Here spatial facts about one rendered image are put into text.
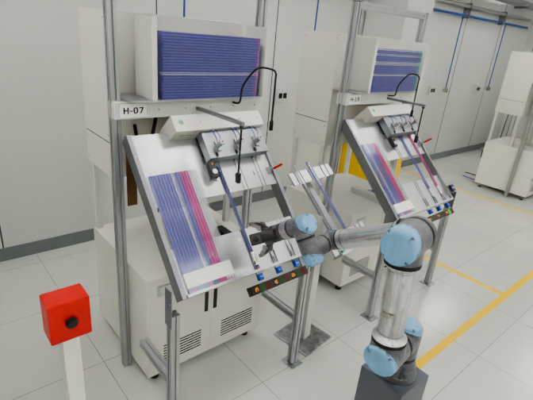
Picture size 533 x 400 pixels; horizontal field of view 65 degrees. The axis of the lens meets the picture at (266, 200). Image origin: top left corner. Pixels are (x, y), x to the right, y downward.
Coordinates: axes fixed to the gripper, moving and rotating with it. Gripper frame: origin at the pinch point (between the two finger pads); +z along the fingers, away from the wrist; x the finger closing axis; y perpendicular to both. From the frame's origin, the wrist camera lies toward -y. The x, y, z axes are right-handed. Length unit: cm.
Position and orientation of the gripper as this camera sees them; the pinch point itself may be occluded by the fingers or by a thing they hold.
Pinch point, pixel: (252, 240)
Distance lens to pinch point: 180.4
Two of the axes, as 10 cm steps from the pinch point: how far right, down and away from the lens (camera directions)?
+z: -5.8, 2.5, 7.7
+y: 7.5, -1.9, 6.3
